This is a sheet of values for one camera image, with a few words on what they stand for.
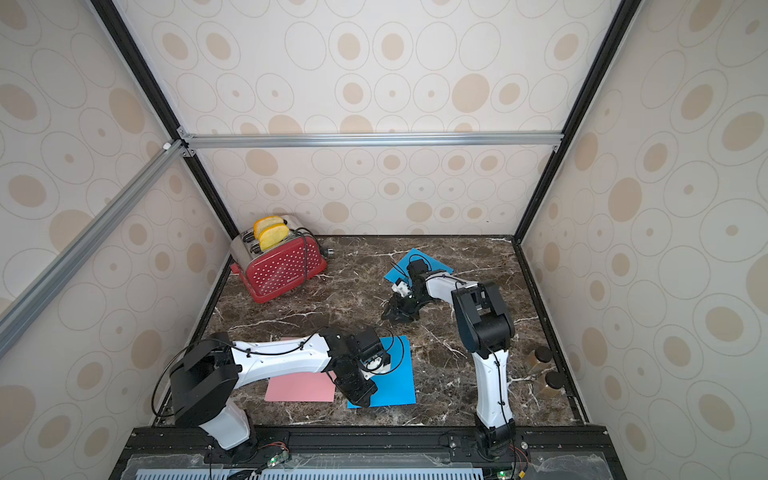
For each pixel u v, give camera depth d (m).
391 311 0.91
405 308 0.88
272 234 0.93
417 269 0.86
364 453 0.73
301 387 0.83
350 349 0.61
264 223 0.95
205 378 0.44
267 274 0.93
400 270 1.00
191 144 0.92
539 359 0.79
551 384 0.74
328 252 1.13
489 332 0.56
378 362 0.76
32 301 0.53
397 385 0.84
